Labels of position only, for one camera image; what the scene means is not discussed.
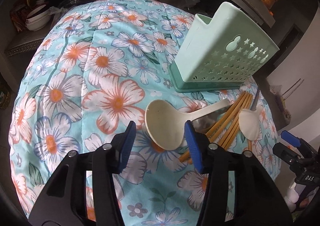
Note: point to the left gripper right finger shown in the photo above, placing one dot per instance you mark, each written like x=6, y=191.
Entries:
x=257, y=199

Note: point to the wooden chopstick three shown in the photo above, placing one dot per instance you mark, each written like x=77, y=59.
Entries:
x=233, y=129

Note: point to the cream plastic ladle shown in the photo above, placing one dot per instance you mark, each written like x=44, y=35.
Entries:
x=165, y=124

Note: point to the stacked white bowls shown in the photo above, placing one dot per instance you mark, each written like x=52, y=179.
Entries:
x=38, y=18

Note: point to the wooden chopstick two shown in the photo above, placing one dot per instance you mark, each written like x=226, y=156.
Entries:
x=231, y=121

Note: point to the steel spoon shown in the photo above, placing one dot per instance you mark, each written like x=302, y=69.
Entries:
x=255, y=101

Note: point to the wooden chopstick one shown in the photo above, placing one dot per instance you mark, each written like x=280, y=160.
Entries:
x=225, y=118

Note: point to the white plastic rice paddle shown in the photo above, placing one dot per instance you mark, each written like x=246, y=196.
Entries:
x=249, y=123

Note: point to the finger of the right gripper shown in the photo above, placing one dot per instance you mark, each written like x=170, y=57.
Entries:
x=290, y=138

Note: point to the floral blue tablecloth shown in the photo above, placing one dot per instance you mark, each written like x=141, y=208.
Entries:
x=95, y=72

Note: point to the mint green utensil holder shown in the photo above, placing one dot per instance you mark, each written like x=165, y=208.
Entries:
x=221, y=52

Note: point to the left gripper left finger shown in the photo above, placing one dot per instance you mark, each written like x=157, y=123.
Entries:
x=63, y=199

